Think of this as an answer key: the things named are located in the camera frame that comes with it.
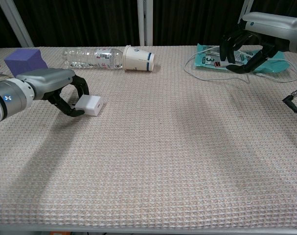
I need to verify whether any white USB cable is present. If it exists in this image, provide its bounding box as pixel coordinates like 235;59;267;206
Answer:
183;45;297;84

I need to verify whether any black pleated curtain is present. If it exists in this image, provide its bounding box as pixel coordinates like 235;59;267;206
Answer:
0;0;297;49

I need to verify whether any clear plastic water bottle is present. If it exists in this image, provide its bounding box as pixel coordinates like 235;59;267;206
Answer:
62;47;125;70

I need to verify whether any beige waffle-weave tablecloth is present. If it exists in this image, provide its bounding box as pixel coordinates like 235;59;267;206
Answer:
0;45;297;231

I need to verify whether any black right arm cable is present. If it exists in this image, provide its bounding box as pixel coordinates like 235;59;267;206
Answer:
282;83;297;129

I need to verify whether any white USB wall charger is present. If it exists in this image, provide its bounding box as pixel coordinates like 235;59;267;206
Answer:
75;94;105;117

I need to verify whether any purple foam cube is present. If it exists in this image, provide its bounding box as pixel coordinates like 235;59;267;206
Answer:
3;48;47;78

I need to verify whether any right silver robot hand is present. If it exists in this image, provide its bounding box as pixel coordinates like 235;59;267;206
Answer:
219;11;297;74

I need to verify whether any upright white frame post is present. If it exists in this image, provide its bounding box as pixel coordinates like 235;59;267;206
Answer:
137;0;154;47

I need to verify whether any white paper cup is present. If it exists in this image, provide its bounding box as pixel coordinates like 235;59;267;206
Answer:
122;45;156;72

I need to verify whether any teal snack bag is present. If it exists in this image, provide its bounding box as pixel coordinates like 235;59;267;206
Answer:
194;43;290;73

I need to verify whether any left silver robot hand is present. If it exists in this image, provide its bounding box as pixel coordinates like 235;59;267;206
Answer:
16;68;90;118

